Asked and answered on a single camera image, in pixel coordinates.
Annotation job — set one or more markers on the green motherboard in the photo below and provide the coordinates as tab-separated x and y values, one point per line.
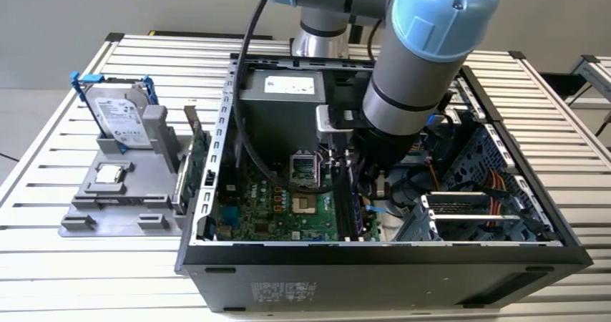
260	211

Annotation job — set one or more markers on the grey parts rack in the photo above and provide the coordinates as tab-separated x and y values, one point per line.
143	171

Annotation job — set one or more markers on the black RAM slot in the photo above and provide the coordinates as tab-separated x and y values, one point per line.
343	211
362	239

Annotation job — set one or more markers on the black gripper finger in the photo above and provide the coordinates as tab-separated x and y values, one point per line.
382	184

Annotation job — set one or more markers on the CPU socket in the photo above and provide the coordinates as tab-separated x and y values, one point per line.
306	204

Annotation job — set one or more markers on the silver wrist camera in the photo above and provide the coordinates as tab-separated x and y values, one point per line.
327	121

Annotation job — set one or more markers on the black camera bracket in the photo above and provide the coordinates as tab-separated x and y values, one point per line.
355	119

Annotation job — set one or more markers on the black PC case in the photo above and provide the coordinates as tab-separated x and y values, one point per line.
334	282

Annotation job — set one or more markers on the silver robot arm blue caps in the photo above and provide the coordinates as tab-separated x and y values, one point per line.
406	86

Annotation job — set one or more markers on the metal slat side table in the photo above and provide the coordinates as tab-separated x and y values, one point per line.
597	69

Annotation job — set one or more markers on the grey disk bay bracket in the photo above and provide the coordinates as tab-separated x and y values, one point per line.
415	225

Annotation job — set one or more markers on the silver CPU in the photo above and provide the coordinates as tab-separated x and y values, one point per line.
111	173

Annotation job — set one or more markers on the hard disk in blue carrier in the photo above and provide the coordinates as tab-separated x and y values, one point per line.
116	118

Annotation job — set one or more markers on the green graphics card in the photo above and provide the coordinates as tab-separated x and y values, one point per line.
194	171

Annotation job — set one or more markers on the grey power supply unit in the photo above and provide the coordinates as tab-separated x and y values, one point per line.
282	121

